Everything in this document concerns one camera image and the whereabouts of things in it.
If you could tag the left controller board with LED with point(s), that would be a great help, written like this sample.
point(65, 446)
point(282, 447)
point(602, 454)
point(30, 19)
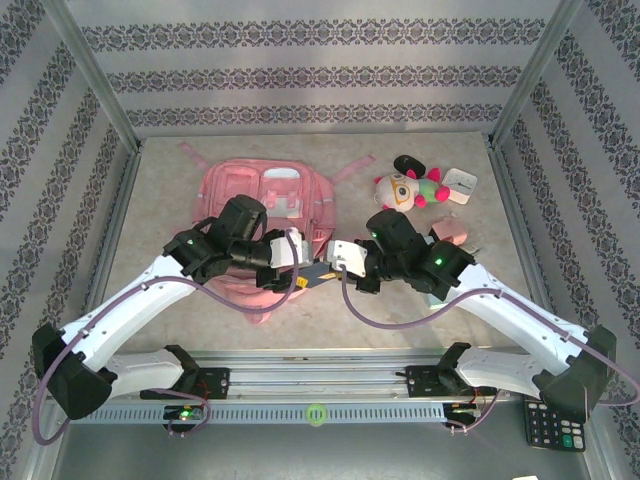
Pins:
point(184, 414)

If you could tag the black desk calculator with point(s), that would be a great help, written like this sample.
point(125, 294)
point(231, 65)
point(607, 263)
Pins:
point(555, 435)

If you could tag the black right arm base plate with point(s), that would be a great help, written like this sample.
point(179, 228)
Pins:
point(422, 382)

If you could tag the controller board with led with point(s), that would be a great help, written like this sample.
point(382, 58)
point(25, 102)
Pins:
point(462, 412)
point(184, 414)

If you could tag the aluminium frame post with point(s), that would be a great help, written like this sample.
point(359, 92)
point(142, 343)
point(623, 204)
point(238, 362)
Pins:
point(535, 70)
point(90, 70)

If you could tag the small white object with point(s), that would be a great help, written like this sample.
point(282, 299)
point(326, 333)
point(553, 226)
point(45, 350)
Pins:
point(526, 477)

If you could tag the pink school backpack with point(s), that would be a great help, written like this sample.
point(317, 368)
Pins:
point(240, 175)

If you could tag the white plush toy with glasses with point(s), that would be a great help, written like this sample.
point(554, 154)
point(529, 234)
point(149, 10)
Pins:
point(395, 192)

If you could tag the dark blue book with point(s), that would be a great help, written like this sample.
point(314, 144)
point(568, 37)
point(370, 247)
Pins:
point(317, 274)

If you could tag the black computer mouse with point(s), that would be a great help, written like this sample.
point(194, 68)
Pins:
point(407, 163)

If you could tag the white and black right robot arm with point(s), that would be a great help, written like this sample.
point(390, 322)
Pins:
point(500, 310)

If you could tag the white square alarm clock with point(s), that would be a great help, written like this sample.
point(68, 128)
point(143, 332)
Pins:
point(461, 186)

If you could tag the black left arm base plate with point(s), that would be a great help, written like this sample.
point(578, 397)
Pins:
point(215, 382)

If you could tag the small pink case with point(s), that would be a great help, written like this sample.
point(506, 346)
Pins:
point(447, 230)

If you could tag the right controller board with LED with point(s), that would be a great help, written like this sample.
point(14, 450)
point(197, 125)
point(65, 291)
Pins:
point(462, 412)

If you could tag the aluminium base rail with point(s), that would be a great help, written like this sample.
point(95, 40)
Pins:
point(310, 382)

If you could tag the light teal notebook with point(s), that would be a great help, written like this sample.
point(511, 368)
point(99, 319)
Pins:
point(436, 301)

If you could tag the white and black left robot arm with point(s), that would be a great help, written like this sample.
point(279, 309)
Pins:
point(125, 310)

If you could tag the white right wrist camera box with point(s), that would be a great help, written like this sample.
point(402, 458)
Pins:
point(346, 256)

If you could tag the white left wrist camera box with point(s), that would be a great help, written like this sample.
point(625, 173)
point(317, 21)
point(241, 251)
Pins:
point(292, 247)

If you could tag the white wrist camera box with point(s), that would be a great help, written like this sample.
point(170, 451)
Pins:
point(346, 256)
point(292, 247)

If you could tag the aluminium side rail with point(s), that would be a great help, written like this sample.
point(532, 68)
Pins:
point(117, 235)
point(515, 220)

